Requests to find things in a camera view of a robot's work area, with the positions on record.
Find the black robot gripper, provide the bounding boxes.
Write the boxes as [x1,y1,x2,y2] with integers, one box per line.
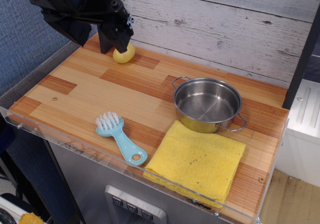
[29,0,134,54]

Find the yellow potato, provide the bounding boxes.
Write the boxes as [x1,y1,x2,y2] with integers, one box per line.
[112,43,136,64]

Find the clear acrylic counter guard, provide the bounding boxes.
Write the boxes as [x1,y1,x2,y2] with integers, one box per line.
[0,36,289,224]

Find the light blue scrub brush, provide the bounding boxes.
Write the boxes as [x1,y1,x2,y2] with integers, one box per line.
[95,111,148,166]

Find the stainless steel pot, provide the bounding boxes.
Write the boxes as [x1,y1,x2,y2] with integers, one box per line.
[172,76,247,133]

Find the stainless steel cabinet front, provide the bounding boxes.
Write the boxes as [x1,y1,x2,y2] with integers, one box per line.
[49,142,237,224]

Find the folded yellow cloth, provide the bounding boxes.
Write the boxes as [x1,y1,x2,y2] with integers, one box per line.
[143,121,246,208]

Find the silver button control panel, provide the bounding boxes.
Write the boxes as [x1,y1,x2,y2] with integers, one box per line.
[104,185,167,224]

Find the yellow object bottom left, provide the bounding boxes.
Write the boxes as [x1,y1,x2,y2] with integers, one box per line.
[18,213,44,224]

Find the white ribbed side appliance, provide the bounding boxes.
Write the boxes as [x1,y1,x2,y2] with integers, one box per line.
[275,79,320,187]

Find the black vertical post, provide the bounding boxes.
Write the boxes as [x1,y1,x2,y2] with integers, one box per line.
[282,0,320,109]

